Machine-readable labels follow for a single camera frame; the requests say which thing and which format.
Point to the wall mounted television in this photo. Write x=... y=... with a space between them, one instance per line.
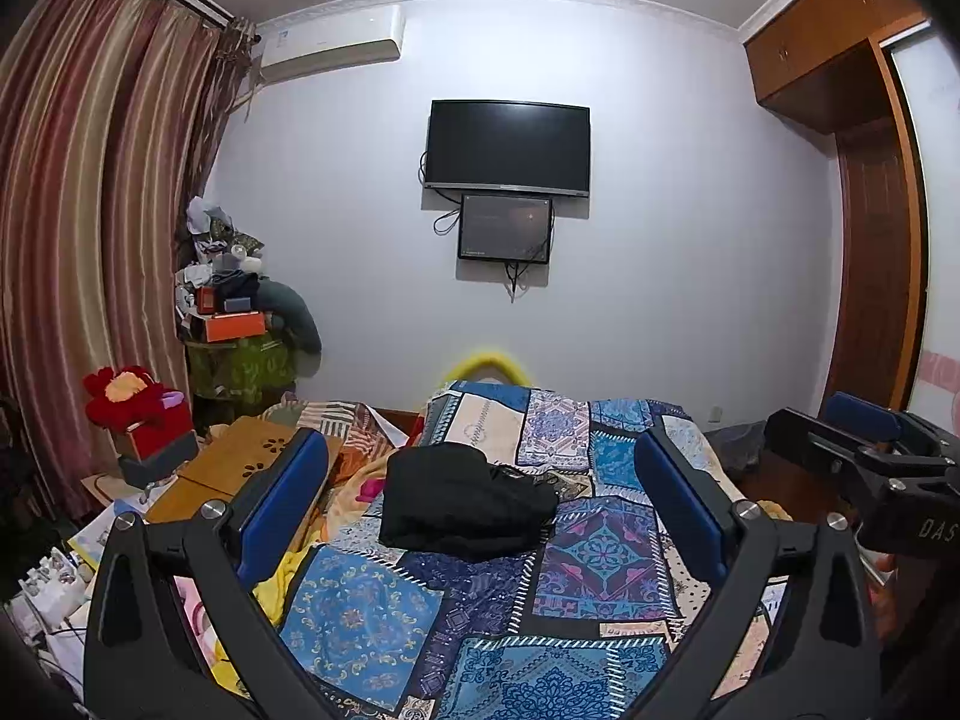
x=506 y=142

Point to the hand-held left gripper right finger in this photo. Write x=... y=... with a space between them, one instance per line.
x=679 y=502

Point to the blue patchwork blanket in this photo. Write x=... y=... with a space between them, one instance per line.
x=487 y=615

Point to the orange box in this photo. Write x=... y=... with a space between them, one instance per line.
x=234 y=326

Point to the wooden lap desk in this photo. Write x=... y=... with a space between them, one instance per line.
x=225 y=461

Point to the black zip hoodie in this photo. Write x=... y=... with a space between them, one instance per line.
x=457 y=502

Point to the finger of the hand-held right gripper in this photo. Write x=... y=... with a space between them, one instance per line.
x=817 y=439
x=866 y=411

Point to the yellow pillow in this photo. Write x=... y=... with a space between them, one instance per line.
x=484 y=364

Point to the white air conditioner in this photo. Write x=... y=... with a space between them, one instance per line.
x=330 y=45

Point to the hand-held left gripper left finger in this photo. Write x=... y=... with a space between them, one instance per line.
x=285 y=499

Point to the orange striped cloth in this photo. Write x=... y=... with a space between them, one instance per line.
x=352 y=427

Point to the brown wooden door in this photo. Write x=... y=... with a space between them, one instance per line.
x=874 y=270

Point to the dark grey cushion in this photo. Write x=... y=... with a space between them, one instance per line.
x=735 y=446

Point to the red plush toy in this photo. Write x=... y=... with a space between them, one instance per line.
x=120 y=390

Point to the yellow cloth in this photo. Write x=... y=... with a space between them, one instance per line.
x=281 y=585

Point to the striped curtain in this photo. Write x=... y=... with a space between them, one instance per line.
x=90 y=225

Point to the pile of clutter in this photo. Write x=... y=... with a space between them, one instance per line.
x=214 y=262

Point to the brown overhead cabinet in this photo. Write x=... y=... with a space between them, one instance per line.
x=832 y=45

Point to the small wall monitor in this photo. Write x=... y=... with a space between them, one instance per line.
x=504 y=229

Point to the grey plush pillow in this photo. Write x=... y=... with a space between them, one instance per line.
x=296 y=311

